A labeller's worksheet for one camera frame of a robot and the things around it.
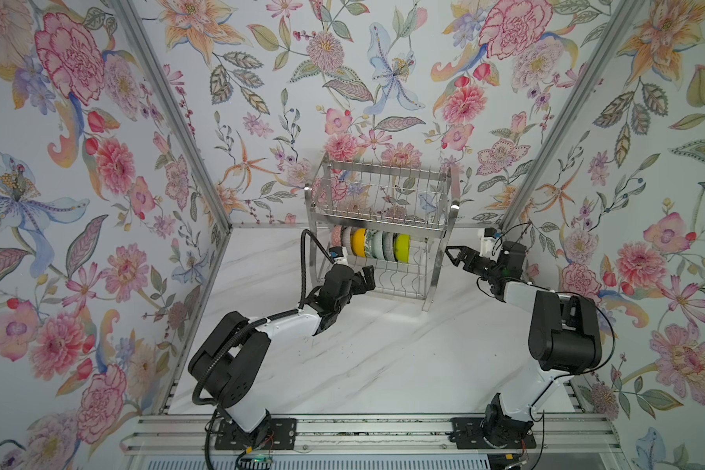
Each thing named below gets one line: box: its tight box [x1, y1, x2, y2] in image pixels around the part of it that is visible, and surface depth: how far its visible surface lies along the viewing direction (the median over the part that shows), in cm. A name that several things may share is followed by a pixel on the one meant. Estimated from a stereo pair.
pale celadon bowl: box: [371, 230, 384, 260], surface depth 103 cm
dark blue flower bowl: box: [381, 231, 396, 262], surface depth 102 cm
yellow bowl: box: [350, 228, 368, 258], surface depth 103 cm
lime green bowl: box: [392, 232, 411, 264], surface depth 102 cm
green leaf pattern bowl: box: [365, 228, 374, 258], surface depth 105 cm
